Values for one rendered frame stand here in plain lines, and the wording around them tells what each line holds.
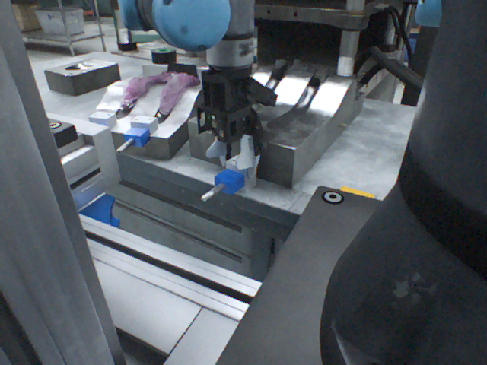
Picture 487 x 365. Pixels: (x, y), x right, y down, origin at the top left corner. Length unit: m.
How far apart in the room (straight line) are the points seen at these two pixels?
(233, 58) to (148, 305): 0.38
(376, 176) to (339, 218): 0.55
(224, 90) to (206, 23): 0.20
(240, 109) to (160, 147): 0.29
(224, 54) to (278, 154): 0.23
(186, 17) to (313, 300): 0.28
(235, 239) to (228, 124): 0.38
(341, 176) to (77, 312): 0.65
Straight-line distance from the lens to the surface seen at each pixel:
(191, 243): 0.99
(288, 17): 1.51
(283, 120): 0.81
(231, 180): 0.65
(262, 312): 0.19
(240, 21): 0.55
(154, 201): 1.00
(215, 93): 0.58
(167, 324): 0.30
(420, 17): 0.60
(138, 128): 0.83
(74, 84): 1.33
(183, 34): 0.38
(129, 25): 0.52
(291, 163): 0.68
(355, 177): 0.78
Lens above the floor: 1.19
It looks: 33 degrees down
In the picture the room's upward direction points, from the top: straight up
